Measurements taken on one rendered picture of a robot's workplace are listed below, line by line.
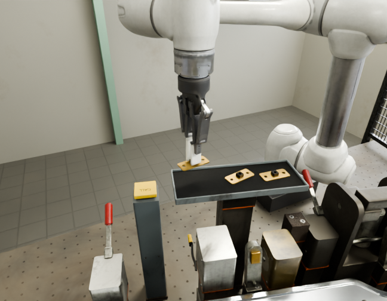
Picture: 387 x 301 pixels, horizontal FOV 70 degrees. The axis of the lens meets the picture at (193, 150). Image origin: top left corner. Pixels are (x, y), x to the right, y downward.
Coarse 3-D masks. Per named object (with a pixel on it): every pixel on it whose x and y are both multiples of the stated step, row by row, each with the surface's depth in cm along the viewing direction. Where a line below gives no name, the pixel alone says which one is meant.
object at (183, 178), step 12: (216, 168) 84; (228, 168) 84; (240, 168) 84; (252, 168) 84; (264, 168) 84; (276, 168) 84; (288, 168) 84; (180, 180) 79; (192, 180) 79; (204, 180) 79; (216, 180) 79; (252, 180) 79; (276, 180) 79; (288, 180) 79; (300, 180) 79; (180, 192) 74; (192, 192) 74; (204, 192) 74; (216, 192) 74; (228, 192) 74
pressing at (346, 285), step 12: (288, 288) 67; (300, 288) 67; (312, 288) 67; (324, 288) 68; (336, 288) 68; (348, 288) 68; (360, 288) 68; (372, 288) 67; (204, 300) 65; (216, 300) 65; (228, 300) 65; (240, 300) 65; (252, 300) 65; (264, 300) 65; (276, 300) 65; (288, 300) 65; (300, 300) 65; (312, 300) 65; (324, 300) 65; (336, 300) 65; (348, 300) 65; (360, 300) 65; (372, 300) 65; (384, 300) 65
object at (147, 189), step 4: (136, 184) 77; (140, 184) 77; (144, 184) 77; (148, 184) 77; (152, 184) 77; (136, 188) 76; (140, 188) 76; (144, 188) 76; (148, 188) 76; (152, 188) 76; (136, 192) 74; (140, 192) 74; (144, 192) 74; (148, 192) 74; (152, 192) 74; (136, 196) 73; (140, 196) 73; (144, 196) 74; (148, 196) 74; (152, 196) 74
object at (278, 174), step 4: (268, 172) 82; (272, 172) 80; (276, 172) 81; (280, 172) 82; (284, 172) 82; (260, 176) 80; (268, 176) 80; (272, 176) 80; (276, 176) 80; (280, 176) 80; (284, 176) 80; (288, 176) 80; (264, 180) 79; (268, 180) 78
